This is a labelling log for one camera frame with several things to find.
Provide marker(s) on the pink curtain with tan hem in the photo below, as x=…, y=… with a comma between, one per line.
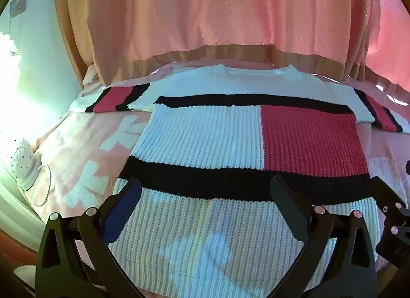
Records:
x=224, y=9

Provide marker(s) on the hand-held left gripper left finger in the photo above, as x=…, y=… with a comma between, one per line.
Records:
x=123, y=211

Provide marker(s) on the white dotted round device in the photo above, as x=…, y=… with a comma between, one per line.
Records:
x=22, y=160

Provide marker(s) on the white red black knit sweater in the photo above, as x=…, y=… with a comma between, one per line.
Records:
x=205, y=138

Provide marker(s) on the white wall socket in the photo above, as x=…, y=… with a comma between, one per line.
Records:
x=17, y=5

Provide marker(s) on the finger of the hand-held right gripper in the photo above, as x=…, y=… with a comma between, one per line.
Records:
x=392, y=221

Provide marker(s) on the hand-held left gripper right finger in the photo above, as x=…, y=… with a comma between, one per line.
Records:
x=285, y=195

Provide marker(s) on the pink blanket with white bows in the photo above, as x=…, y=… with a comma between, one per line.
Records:
x=80, y=144

